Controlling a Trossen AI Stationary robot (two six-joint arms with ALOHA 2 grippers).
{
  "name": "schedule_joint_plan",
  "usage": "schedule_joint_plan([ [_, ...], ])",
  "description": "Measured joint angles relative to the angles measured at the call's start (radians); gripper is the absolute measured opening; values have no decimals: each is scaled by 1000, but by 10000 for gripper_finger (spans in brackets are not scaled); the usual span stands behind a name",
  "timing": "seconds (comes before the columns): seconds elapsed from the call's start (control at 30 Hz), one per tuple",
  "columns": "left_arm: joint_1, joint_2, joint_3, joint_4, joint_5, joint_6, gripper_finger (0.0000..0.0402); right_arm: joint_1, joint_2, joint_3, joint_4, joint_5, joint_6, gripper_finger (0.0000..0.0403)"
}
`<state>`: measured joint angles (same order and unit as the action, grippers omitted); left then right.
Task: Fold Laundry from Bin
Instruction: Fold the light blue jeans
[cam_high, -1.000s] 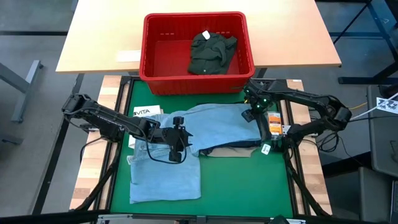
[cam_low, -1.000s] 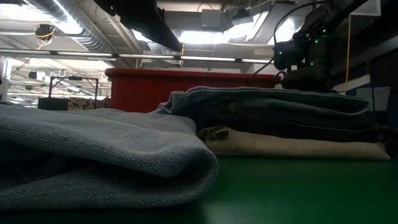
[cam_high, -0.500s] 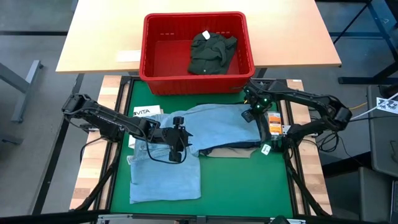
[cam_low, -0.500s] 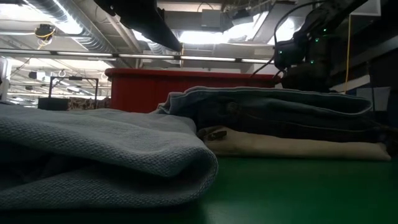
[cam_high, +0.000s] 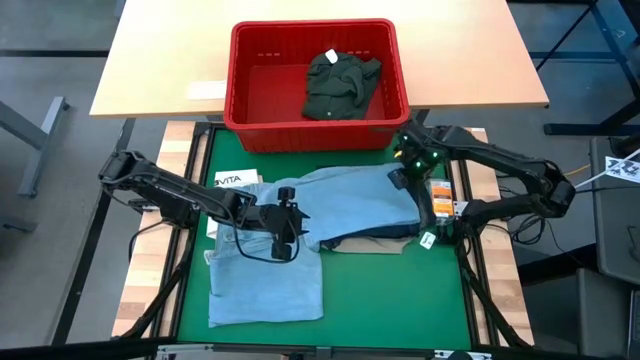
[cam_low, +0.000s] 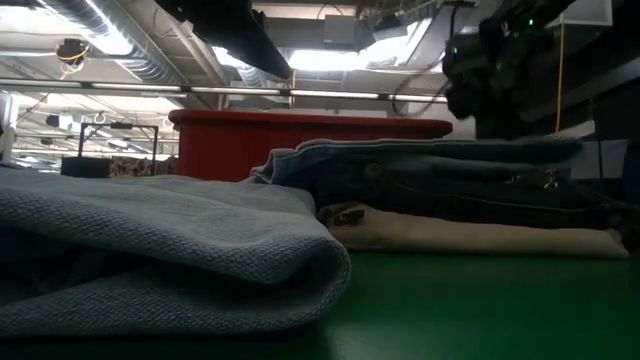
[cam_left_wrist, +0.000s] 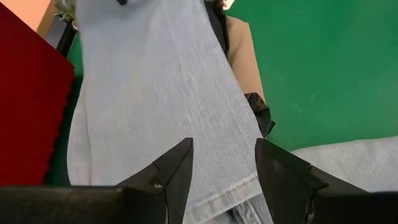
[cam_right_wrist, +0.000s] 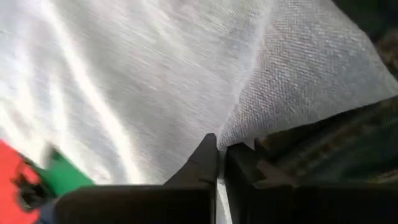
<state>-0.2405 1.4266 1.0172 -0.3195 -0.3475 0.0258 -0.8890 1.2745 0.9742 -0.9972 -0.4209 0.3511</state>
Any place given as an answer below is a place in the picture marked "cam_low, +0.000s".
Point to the floral curtain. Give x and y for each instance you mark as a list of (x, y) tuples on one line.
[(140, 166)]

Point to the silver ventilation duct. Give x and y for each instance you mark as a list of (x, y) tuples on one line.
[(100, 25)]

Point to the dark blue jeans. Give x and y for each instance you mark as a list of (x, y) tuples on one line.
[(450, 200)]

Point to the white ceiling box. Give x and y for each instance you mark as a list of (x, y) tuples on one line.
[(590, 12)]

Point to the khaki shorts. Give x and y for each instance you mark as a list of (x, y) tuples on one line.
[(450, 235)]

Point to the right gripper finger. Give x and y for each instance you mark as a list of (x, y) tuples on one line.
[(510, 129)]

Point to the black monitor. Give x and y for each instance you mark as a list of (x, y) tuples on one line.
[(85, 167)]

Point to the light blue garment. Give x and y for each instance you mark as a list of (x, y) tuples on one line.
[(150, 235)]

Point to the white board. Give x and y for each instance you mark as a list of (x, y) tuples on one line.
[(600, 160)]

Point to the red plastic laundry bin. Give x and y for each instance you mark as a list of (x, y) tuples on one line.
[(225, 145)]

